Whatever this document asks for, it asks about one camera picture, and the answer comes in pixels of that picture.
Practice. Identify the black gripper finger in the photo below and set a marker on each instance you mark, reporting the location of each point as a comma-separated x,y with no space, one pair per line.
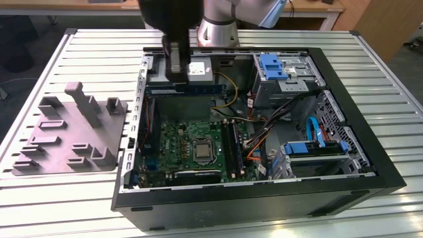
167,57
185,57

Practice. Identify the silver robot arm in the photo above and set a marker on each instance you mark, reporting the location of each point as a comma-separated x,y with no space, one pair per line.
218,27

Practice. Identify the black RAM slot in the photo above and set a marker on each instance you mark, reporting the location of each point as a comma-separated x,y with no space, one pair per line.
226,146

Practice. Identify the grey power supply unit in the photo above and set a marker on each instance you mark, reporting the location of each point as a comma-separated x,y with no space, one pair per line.
181,109

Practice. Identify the blue drive latch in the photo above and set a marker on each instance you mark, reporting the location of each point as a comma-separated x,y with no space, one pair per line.
272,67

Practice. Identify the wooden desk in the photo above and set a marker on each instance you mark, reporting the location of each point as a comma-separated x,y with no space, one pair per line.
65,10

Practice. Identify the black CPU socket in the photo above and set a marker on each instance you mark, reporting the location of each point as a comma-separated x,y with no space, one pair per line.
203,140

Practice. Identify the metal drive cage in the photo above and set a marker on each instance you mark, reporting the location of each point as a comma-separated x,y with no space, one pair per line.
298,86

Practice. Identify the silver CPU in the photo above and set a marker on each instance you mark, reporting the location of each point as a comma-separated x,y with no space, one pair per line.
202,151

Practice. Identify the grey parts rack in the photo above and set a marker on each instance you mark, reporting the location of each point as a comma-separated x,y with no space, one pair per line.
83,134

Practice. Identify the green motherboard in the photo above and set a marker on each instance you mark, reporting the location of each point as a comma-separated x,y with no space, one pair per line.
171,158

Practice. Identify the black bag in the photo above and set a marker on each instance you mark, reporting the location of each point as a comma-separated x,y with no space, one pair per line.
16,44

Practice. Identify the black graphics card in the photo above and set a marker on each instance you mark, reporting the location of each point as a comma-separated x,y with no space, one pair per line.
198,176

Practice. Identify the blue disk carrier with disk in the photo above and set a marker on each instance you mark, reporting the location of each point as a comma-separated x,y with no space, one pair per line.
298,148

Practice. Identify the metal disk bay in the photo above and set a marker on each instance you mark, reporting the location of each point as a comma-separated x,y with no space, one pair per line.
330,158

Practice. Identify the wooden cabinet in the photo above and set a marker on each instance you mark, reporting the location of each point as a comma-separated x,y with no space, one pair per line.
390,24

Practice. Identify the black PC case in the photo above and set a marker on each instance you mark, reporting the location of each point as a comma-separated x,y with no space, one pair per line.
264,203

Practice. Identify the office chair base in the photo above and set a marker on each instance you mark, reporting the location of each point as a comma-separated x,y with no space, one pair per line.
414,44

